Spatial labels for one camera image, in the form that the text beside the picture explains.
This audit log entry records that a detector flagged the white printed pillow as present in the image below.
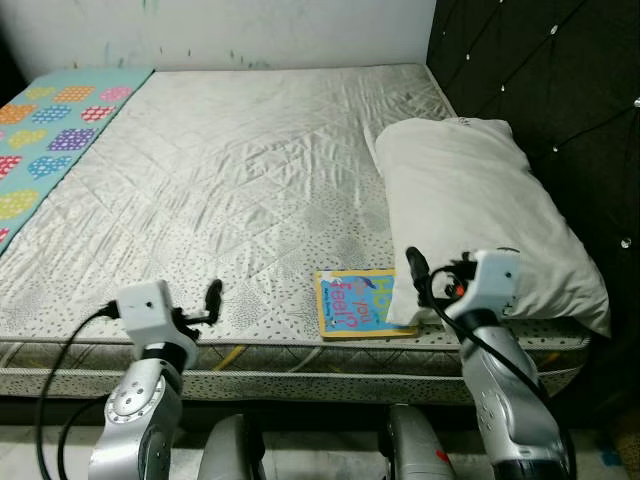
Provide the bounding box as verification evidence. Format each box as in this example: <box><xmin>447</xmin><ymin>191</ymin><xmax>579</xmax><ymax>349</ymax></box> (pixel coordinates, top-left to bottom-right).
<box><xmin>363</xmin><ymin>116</ymin><xmax>613</xmax><ymax>339</ymax></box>

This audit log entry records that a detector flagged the grey robot left leg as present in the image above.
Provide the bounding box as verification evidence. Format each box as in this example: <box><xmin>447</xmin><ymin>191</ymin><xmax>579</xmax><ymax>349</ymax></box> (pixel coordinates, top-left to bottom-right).
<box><xmin>197</xmin><ymin>413</ymin><xmax>267</xmax><ymax>480</ymax></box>

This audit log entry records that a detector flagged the dark bed frame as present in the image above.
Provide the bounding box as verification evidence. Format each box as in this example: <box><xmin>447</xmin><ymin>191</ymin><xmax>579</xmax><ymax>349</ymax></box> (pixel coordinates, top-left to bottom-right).
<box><xmin>0</xmin><ymin>392</ymin><xmax>601</xmax><ymax>433</ymax></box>

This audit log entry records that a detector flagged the teal blanket with colourful shapes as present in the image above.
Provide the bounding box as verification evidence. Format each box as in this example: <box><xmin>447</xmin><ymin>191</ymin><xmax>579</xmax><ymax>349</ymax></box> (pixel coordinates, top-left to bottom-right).
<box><xmin>0</xmin><ymin>68</ymin><xmax>156</xmax><ymax>253</ymax></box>

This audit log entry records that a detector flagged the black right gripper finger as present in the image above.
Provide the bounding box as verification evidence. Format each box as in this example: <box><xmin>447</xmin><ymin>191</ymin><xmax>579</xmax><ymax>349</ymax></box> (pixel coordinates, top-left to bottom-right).
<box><xmin>405</xmin><ymin>245</ymin><xmax>433</xmax><ymax>301</ymax></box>

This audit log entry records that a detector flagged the grey robot leg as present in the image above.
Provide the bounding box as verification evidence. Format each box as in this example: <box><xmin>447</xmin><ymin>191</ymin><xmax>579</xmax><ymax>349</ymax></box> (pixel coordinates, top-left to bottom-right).
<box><xmin>197</xmin><ymin>413</ymin><xmax>267</xmax><ymax>480</ymax></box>
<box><xmin>377</xmin><ymin>403</ymin><xmax>458</xmax><ymax>480</ymax></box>

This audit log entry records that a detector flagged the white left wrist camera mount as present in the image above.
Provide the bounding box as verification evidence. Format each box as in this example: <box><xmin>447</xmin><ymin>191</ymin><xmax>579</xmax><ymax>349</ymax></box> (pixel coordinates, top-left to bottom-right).
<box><xmin>114</xmin><ymin>280</ymin><xmax>198</xmax><ymax>351</ymax></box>

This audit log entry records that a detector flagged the brown woven mat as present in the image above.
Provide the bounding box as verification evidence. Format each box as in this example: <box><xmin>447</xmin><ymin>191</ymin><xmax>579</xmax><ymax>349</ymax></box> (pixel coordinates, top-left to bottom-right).
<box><xmin>615</xmin><ymin>415</ymin><xmax>640</xmax><ymax>480</ymax></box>

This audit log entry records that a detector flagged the grey patterned quilted mattress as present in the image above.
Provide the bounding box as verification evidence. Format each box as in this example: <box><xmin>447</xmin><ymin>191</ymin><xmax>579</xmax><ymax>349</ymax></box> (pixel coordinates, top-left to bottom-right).
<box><xmin>0</xmin><ymin>65</ymin><xmax>593</xmax><ymax>403</ymax></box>

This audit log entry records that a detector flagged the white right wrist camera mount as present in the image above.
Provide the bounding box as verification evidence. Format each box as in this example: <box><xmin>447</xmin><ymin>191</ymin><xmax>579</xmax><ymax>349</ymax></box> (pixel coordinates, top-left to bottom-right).
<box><xmin>445</xmin><ymin>248</ymin><xmax>524</xmax><ymax>324</ymax></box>

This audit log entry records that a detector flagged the yellow-bordered blue children's book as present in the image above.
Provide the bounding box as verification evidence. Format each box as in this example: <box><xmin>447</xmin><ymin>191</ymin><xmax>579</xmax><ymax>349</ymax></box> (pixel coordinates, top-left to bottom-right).
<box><xmin>316</xmin><ymin>268</ymin><xmax>419</xmax><ymax>341</ymax></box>

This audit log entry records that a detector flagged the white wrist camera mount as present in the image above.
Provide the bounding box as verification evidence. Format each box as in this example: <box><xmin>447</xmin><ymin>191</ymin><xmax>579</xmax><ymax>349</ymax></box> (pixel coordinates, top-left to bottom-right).
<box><xmin>114</xmin><ymin>280</ymin><xmax>198</xmax><ymax>351</ymax></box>
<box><xmin>445</xmin><ymin>248</ymin><xmax>524</xmax><ymax>324</ymax></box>

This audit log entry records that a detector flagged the grey robot right leg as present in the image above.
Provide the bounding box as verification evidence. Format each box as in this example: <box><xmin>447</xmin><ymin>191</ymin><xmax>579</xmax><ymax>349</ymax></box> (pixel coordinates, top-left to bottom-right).
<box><xmin>377</xmin><ymin>403</ymin><xmax>458</xmax><ymax>480</ymax></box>

